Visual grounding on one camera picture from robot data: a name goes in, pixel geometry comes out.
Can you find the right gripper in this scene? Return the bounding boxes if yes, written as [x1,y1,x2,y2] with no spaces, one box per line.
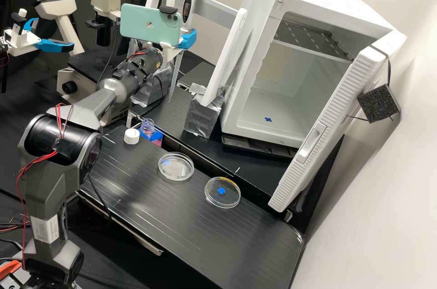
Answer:
[159,28,198,61]

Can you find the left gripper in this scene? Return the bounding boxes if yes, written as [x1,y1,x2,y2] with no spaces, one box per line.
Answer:
[4,17,76,56]

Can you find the pipette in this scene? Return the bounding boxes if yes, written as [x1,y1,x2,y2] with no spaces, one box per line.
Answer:
[167,0,201,102]

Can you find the left phone holder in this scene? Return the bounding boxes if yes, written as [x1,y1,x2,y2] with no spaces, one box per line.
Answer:
[11,8,28,35]

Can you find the black platform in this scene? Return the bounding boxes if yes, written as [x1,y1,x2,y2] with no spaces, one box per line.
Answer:
[177,59,220,91]
[75,122,305,289]
[131,81,298,202]

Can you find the small bottle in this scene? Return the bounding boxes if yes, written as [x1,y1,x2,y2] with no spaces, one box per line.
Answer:
[140,118,156,137]

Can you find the white cap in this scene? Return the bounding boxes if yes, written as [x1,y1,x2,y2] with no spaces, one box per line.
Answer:
[123,128,141,145]

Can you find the black tray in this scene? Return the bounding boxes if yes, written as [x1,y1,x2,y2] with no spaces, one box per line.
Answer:
[221,134,297,161]

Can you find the petri dish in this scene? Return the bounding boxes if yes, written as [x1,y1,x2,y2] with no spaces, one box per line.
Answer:
[158,152,195,182]

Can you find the petri dish lid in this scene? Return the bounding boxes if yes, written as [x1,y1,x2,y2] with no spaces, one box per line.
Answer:
[203,176,242,209]

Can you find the incubator door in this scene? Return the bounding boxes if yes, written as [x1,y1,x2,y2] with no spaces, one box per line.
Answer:
[267,33,407,213]

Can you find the right wrist camera phone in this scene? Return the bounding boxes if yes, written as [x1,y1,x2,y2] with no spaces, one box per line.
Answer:
[120,0,183,48]

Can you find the black cable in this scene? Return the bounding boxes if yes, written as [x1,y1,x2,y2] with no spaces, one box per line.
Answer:
[86,170,114,222]
[96,37,117,89]

